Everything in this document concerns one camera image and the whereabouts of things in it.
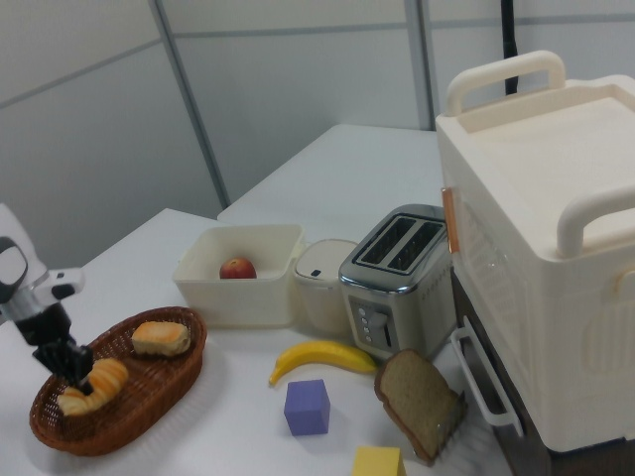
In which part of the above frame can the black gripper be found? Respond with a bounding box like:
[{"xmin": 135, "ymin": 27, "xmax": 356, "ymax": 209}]
[{"xmin": 13, "ymin": 300, "xmax": 95, "ymax": 397}]

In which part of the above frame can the striped long bread roll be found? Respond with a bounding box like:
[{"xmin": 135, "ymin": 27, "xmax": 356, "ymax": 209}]
[{"xmin": 57, "ymin": 357, "xmax": 131, "ymax": 417}]

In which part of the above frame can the square golden bread roll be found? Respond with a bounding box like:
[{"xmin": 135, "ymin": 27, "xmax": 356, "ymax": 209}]
[{"xmin": 131, "ymin": 320, "xmax": 192, "ymax": 358}]

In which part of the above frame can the brown bread slice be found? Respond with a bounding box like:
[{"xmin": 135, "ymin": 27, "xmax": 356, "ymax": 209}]
[{"xmin": 373, "ymin": 347, "xmax": 463, "ymax": 466}]

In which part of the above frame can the brown oval wicker basket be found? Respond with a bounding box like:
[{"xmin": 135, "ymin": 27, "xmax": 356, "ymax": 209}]
[{"xmin": 29, "ymin": 305, "xmax": 209, "ymax": 457}]

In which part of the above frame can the open cream plastic container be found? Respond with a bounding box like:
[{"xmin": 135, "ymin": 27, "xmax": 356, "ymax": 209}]
[{"xmin": 172, "ymin": 223, "xmax": 306, "ymax": 330}]

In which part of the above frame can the red apple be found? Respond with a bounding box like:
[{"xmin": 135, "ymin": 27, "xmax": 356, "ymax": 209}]
[{"xmin": 218, "ymin": 256, "xmax": 258, "ymax": 281}]

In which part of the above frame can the purple cube block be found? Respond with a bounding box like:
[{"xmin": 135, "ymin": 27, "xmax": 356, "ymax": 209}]
[{"xmin": 283, "ymin": 379, "xmax": 331, "ymax": 437}]

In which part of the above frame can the yellow banana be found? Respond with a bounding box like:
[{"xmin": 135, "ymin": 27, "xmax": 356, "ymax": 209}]
[{"xmin": 268, "ymin": 340, "xmax": 379, "ymax": 387}]

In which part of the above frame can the small cream lidded bin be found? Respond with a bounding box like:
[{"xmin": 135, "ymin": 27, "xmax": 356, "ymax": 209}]
[{"xmin": 293, "ymin": 238, "xmax": 359, "ymax": 333}]

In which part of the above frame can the yellow cube block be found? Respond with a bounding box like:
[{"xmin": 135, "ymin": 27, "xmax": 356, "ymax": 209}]
[{"xmin": 351, "ymin": 445, "xmax": 407, "ymax": 476}]

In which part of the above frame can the silver two-slot toaster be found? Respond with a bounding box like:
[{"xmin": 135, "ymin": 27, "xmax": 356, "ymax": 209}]
[{"xmin": 338, "ymin": 203, "xmax": 456, "ymax": 362}]

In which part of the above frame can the copper latch strip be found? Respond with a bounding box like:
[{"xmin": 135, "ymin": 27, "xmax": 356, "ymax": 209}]
[{"xmin": 440, "ymin": 186, "xmax": 460, "ymax": 256}]

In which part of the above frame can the black pole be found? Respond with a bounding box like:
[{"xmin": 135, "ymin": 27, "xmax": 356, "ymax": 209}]
[{"xmin": 498, "ymin": 0, "xmax": 523, "ymax": 96}]

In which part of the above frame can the white drawer handle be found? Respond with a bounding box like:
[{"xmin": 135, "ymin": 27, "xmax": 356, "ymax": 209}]
[{"xmin": 449, "ymin": 326, "xmax": 525, "ymax": 438}]

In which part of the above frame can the large cream box with handles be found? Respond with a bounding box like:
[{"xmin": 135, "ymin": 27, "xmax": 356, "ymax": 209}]
[{"xmin": 435, "ymin": 49, "xmax": 635, "ymax": 454}]

